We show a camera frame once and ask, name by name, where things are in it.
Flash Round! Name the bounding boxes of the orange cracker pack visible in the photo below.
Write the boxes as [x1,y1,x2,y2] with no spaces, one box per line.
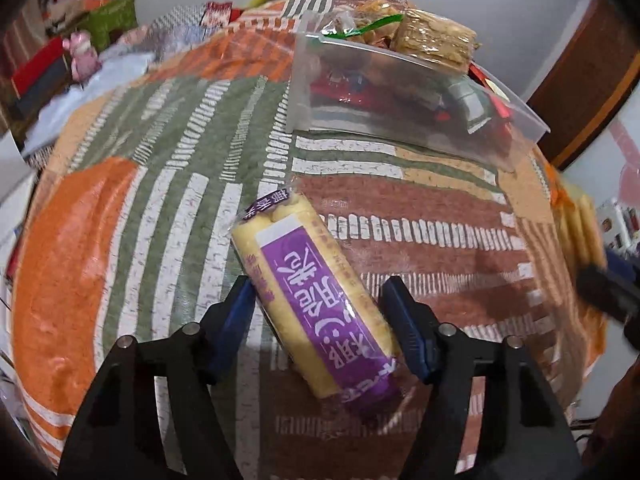
[544,162,608,280]

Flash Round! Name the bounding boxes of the purple yellow cake roll pack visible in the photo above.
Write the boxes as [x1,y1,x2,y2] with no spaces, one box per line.
[231,188,399,412]

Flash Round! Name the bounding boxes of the sliced bread loaf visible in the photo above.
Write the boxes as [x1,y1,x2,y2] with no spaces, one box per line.
[392,8,478,74]

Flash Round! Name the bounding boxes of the red orange snack bag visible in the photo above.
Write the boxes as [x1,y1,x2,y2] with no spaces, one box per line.
[310,70,454,124]

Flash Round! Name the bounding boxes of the clear bag brown snacks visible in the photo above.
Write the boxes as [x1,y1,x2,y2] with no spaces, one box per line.
[316,0,404,49]

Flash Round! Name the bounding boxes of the red white chip bag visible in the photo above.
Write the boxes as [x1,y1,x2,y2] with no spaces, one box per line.
[468,63,512,122]

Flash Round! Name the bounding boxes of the white refrigerator with stickers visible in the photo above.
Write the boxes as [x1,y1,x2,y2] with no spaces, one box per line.
[560,84,640,271]

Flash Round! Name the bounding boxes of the patchwork striped bed blanket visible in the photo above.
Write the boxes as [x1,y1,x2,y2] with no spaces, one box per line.
[12,0,605,467]

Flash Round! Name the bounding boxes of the clear plastic storage bin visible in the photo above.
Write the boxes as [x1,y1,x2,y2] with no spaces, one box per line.
[285,11,549,170]

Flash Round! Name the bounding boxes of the white plastic mailer bag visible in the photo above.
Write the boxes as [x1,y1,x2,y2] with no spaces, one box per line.
[21,52,154,158]

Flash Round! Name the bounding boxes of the red flat box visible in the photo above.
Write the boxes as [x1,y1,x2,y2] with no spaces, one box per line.
[10,37,70,119]

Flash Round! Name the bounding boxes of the pink plush toy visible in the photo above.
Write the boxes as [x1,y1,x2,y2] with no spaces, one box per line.
[62,30,102,84]

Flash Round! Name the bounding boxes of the checkered patterned pillow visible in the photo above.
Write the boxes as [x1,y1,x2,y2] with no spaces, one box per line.
[110,1,233,63]

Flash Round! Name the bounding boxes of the green storage box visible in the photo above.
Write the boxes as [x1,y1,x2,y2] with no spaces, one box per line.
[77,0,138,53]

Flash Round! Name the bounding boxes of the brown wooden door frame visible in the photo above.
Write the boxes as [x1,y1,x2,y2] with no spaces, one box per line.
[528,0,639,169]

